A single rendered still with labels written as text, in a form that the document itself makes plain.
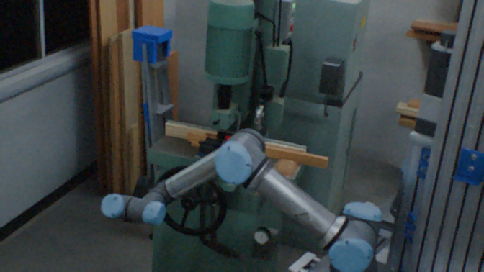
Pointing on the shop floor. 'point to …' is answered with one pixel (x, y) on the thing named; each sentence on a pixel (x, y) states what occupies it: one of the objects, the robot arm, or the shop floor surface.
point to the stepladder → (150, 59)
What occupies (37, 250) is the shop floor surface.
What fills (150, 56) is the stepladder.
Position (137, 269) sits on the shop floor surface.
